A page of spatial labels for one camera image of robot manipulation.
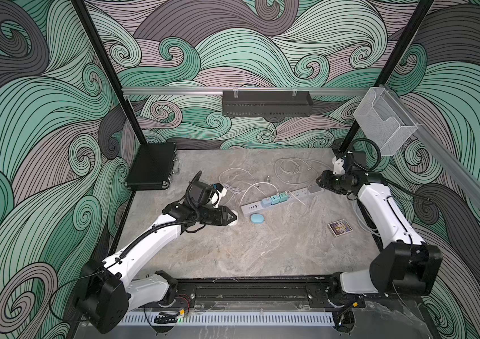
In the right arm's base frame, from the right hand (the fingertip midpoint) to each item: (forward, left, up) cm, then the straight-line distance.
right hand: (319, 180), depth 84 cm
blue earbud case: (-8, +25, -16) cm, 31 cm away
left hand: (-14, +35, -2) cm, 38 cm away
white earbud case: (-17, +35, -2) cm, 39 cm away
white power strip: (-3, +26, -17) cm, 31 cm away
